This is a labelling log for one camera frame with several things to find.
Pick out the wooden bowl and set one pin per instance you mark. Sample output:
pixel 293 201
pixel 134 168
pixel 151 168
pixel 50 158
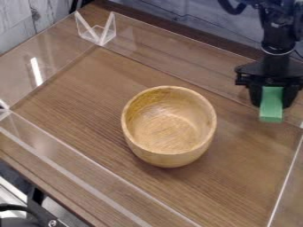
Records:
pixel 169 124

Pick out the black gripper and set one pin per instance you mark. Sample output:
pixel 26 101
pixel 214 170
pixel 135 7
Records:
pixel 274 70

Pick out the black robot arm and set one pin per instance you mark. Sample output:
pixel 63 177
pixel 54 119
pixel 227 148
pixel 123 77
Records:
pixel 281 18

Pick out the clear acrylic enclosure wall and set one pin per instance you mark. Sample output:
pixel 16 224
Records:
pixel 67 81

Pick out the green rectangular stick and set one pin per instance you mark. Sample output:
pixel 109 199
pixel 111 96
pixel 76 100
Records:
pixel 271 104

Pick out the black table leg bracket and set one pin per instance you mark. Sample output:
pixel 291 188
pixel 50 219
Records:
pixel 47 220

